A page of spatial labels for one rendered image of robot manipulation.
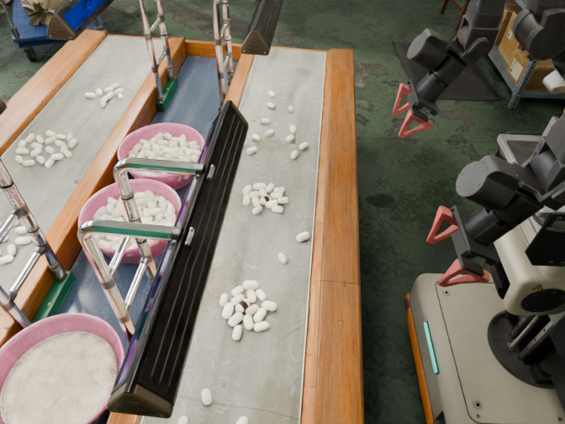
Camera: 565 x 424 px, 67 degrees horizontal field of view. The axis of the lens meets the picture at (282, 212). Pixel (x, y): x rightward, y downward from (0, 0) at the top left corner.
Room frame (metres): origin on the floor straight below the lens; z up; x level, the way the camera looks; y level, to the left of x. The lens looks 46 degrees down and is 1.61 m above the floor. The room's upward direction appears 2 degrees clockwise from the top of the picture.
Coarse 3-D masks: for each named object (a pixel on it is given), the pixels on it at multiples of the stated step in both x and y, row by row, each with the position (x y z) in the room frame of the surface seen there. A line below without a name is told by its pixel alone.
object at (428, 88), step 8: (432, 72) 0.92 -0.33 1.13; (424, 80) 0.91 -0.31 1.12; (432, 80) 0.89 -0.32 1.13; (416, 88) 0.91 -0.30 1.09; (424, 88) 0.89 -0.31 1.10; (432, 88) 0.88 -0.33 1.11; (440, 88) 0.88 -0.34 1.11; (416, 96) 0.88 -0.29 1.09; (424, 96) 0.89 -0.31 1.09; (432, 96) 0.88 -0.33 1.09; (416, 104) 0.86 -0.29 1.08; (424, 104) 0.86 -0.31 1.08; (432, 104) 0.88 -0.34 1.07; (432, 112) 0.86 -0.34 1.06
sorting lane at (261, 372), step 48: (288, 96) 1.44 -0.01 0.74; (288, 144) 1.14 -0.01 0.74; (240, 192) 0.90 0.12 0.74; (288, 192) 0.91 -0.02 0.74; (240, 240) 0.72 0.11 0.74; (288, 240) 0.73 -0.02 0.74; (288, 288) 0.58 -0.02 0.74; (288, 336) 0.46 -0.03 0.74; (192, 384) 0.34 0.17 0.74; (240, 384) 0.34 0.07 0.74; (288, 384) 0.35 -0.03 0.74
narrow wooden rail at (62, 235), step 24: (144, 96) 1.35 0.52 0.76; (120, 120) 1.20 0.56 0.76; (144, 120) 1.27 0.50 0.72; (96, 168) 0.95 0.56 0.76; (72, 192) 0.85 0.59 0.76; (96, 192) 0.87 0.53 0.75; (72, 216) 0.76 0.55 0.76; (48, 240) 0.68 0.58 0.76; (72, 240) 0.71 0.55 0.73; (72, 264) 0.67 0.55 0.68; (24, 288) 0.53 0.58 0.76; (48, 288) 0.56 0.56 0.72; (0, 312) 0.47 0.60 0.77; (24, 312) 0.48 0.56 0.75; (0, 336) 0.41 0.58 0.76
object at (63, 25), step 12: (72, 0) 1.30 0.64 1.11; (84, 0) 1.35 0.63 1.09; (96, 0) 1.40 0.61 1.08; (108, 0) 1.45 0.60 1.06; (60, 12) 1.22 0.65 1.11; (72, 12) 1.26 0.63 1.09; (84, 12) 1.31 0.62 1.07; (96, 12) 1.35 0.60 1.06; (60, 24) 1.19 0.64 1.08; (72, 24) 1.22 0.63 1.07; (84, 24) 1.26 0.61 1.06; (48, 36) 1.19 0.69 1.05; (60, 36) 1.19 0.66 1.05; (72, 36) 1.19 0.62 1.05
